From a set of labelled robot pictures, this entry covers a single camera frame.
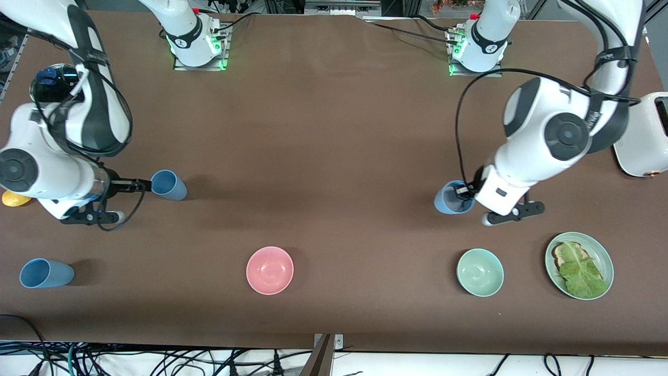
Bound blue plastic cup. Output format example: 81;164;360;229
434;180;476;215
19;258;75;289
150;169;188;202

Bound mint green bowl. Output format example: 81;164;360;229
456;248;505;298

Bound toasted bread slice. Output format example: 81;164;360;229
552;241;603;280

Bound yellow lemon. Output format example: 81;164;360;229
2;191;32;208

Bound dark blue lidded pot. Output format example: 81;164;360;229
30;63;80;103

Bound green lettuce leaf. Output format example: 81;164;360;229
558;242;609;299

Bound green plate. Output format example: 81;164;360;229
545;232;615;301

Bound white toaster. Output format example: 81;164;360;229
613;91;668;179

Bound pink bowl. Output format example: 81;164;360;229
246;246;294;296

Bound grey power strip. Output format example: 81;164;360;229
304;0;383;17

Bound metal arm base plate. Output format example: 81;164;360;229
448;26;504;78
172;23;231;72

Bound aluminium frame profile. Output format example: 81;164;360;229
0;32;29;102

